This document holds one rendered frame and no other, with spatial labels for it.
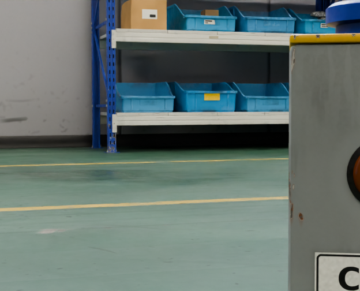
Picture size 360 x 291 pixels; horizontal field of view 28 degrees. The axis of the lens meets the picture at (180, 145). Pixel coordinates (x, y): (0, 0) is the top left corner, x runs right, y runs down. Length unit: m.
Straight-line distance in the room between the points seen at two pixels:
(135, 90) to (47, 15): 0.83
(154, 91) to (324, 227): 4.97
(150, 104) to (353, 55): 4.48
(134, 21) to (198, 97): 0.65
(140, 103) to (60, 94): 0.83
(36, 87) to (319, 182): 5.07
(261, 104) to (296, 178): 4.71
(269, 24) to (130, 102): 1.10
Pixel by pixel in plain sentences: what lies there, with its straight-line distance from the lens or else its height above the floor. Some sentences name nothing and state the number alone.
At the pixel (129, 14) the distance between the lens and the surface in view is 4.80.
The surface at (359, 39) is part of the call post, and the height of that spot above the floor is 0.31.
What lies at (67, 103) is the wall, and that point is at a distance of 5.35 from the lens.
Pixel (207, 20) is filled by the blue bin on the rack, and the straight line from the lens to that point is 4.90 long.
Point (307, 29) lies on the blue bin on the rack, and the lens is 5.17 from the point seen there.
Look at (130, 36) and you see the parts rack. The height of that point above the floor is 0.74.
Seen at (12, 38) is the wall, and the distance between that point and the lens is 5.33.
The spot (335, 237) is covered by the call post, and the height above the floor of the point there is 0.24.
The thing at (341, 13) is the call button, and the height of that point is 0.32.
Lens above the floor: 0.29
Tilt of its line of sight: 3 degrees down
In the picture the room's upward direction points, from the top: straight up
